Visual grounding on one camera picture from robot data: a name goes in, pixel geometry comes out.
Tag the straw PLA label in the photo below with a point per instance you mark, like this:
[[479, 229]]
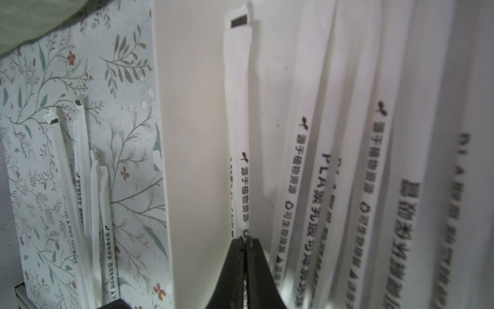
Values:
[[343, 119]]

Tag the straw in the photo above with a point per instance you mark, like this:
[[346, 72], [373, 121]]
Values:
[[316, 25], [85, 279], [82, 164], [350, 288], [237, 41], [111, 269]]

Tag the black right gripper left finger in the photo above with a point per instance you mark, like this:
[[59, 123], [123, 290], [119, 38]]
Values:
[[229, 291]]

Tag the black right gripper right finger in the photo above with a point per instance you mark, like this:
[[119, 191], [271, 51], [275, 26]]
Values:
[[261, 290]]

